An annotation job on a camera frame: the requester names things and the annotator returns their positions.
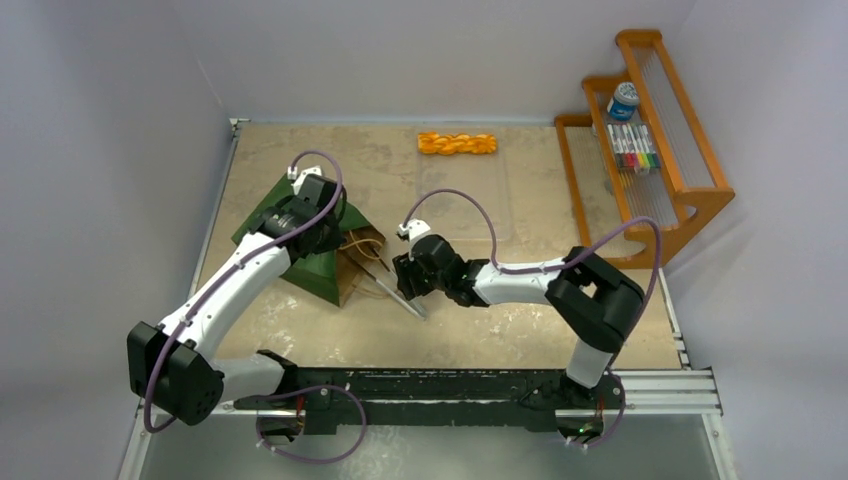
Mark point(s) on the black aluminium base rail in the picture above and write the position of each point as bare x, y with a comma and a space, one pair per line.
537, 400

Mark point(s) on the green brown paper bag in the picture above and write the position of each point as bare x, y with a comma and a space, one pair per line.
328, 276

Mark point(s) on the metal tongs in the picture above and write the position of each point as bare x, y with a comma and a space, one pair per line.
386, 280

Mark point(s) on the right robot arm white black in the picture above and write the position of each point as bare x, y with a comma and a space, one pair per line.
596, 300

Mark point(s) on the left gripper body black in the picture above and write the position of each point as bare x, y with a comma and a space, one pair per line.
331, 236

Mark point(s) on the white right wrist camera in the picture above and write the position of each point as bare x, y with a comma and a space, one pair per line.
412, 231

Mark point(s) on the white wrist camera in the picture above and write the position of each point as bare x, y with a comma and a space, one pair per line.
298, 177
412, 231

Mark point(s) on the orange wooden rack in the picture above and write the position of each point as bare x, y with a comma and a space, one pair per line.
687, 193

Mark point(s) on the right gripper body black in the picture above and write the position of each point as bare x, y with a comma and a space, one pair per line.
411, 275

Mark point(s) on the clear plastic tray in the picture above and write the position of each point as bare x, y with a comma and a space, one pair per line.
469, 195

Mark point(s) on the blue white jar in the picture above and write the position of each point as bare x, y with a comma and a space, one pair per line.
624, 102

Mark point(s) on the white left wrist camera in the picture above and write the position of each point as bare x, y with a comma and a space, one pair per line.
298, 177

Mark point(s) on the set of coloured markers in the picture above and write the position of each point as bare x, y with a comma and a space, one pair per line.
633, 148

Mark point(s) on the orange braided fake bread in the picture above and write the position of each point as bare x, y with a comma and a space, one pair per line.
433, 143

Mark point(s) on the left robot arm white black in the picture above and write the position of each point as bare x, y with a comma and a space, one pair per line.
172, 364

